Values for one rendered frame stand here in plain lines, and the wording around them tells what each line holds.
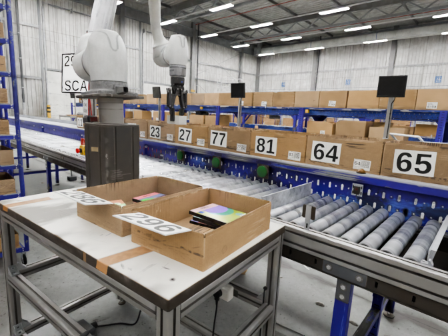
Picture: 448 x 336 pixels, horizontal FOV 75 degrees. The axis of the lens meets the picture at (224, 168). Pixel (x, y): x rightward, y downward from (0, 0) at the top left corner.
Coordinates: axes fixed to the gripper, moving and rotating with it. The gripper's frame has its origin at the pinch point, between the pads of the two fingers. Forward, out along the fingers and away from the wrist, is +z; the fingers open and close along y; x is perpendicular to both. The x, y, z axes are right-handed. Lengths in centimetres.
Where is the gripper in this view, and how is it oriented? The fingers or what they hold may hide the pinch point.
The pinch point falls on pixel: (177, 115)
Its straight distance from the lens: 165.8
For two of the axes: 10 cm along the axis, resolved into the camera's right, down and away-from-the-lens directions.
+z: -0.5, 9.8, 1.8
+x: 7.4, 1.6, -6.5
